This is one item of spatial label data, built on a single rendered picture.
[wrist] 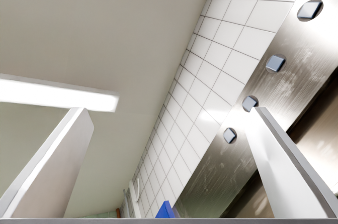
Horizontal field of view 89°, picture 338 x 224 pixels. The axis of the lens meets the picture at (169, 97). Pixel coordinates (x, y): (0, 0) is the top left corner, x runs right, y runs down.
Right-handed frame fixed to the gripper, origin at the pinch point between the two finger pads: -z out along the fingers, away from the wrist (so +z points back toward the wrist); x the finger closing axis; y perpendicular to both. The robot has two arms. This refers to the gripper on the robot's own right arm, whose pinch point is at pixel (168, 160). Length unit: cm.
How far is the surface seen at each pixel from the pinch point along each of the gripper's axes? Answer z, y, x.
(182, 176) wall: -38, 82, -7
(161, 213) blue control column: -28, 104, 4
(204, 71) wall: -71, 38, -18
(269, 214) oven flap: -13, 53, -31
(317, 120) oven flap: -28, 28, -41
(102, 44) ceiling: -78, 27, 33
